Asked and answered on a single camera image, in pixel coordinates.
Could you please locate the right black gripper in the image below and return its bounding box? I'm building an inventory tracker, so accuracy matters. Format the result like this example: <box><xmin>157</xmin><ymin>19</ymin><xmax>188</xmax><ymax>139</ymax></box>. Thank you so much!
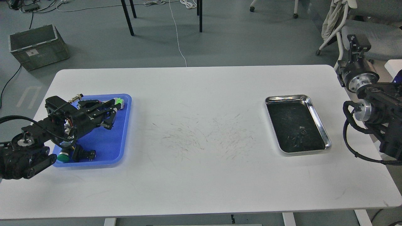
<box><xmin>336</xmin><ymin>34</ymin><xmax>379</xmax><ymax>94</ymax></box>

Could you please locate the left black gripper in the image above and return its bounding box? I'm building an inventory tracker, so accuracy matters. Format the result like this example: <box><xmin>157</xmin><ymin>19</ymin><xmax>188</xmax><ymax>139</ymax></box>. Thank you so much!
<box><xmin>45</xmin><ymin>96</ymin><xmax>117</xmax><ymax>145</ymax></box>

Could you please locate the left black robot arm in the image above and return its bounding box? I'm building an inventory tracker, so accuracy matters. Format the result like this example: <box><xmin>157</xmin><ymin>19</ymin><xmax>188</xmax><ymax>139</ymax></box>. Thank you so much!
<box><xmin>0</xmin><ymin>94</ymin><xmax>125</xmax><ymax>179</ymax></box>

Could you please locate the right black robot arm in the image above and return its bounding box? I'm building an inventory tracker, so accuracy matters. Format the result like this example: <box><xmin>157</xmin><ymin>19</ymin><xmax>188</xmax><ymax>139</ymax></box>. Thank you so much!
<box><xmin>336</xmin><ymin>34</ymin><xmax>402</xmax><ymax>166</ymax></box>

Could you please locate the blue plastic tray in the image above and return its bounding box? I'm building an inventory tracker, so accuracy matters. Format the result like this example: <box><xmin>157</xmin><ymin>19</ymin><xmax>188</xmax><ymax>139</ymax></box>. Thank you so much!
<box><xmin>53</xmin><ymin>94</ymin><xmax>132</xmax><ymax>169</ymax></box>

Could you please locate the grey office chair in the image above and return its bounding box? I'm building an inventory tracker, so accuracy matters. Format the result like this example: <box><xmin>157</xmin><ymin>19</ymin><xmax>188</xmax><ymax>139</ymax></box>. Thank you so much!
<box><xmin>316</xmin><ymin>0</ymin><xmax>401</xmax><ymax>61</ymax></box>

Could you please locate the silver metal tray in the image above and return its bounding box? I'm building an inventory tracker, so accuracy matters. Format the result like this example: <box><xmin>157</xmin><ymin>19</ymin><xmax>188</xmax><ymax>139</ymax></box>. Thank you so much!
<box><xmin>265</xmin><ymin>94</ymin><xmax>333</xmax><ymax>155</ymax></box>

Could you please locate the grey plastic crate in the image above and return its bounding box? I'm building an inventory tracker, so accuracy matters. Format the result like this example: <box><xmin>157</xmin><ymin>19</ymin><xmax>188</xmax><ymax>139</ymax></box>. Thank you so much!
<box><xmin>8</xmin><ymin>24</ymin><xmax>70</xmax><ymax>71</ymax></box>

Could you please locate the black table leg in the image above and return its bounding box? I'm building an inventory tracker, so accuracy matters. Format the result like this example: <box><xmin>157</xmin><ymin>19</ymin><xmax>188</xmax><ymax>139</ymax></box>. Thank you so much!
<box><xmin>121</xmin><ymin>0</ymin><xmax>137</xmax><ymax>37</ymax></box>
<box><xmin>196</xmin><ymin>0</ymin><xmax>203</xmax><ymax>33</ymax></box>

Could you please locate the black table leg right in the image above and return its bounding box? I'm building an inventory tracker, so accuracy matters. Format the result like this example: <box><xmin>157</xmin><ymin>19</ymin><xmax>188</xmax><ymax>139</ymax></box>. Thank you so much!
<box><xmin>196</xmin><ymin>0</ymin><xmax>203</xmax><ymax>33</ymax></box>

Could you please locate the grey green switch part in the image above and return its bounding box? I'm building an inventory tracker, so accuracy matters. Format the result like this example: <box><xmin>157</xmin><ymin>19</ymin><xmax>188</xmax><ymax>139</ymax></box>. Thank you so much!
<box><xmin>112</xmin><ymin>98</ymin><xmax>125</xmax><ymax>110</ymax></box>

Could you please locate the black switch part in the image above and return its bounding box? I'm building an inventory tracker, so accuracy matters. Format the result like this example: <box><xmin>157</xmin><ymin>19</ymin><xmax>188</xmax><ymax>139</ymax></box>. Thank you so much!
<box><xmin>72</xmin><ymin>144</ymin><xmax>96</xmax><ymax>163</ymax></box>

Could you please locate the green push button switch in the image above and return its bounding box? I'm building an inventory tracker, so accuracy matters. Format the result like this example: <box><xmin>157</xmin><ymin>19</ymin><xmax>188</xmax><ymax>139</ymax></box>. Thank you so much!
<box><xmin>57</xmin><ymin>143</ymin><xmax>75</xmax><ymax>163</ymax></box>

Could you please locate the white floor cable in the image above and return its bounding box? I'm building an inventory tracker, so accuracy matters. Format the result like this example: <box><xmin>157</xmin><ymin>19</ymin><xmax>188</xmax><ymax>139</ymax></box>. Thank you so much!
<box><xmin>169</xmin><ymin>0</ymin><xmax>187</xmax><ymax>67</ymax></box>

